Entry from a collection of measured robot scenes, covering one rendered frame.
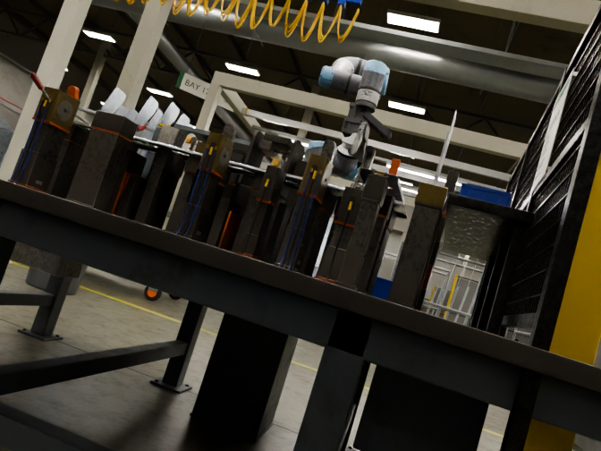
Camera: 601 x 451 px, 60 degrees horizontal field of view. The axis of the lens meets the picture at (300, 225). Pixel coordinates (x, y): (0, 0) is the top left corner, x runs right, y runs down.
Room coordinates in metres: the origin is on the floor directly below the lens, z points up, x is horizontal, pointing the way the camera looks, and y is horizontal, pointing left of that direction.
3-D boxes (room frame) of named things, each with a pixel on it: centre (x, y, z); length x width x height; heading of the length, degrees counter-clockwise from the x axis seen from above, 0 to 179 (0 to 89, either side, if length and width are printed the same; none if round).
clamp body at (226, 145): (1.62, 0.33, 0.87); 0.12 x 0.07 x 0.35; 163
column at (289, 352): (2.39, 0.02, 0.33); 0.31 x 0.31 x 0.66; 78
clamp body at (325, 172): (1.49, 0.00, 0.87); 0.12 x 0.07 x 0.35; 163
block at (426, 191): (1.48, -0.34, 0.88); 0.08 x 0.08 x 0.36; 73
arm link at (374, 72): (1.70, -0.08, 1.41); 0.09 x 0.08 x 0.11; 178
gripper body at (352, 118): (1.70, -0.08, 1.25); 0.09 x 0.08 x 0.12; 73
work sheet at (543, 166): (1.43, -0.62, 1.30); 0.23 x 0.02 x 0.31; 163
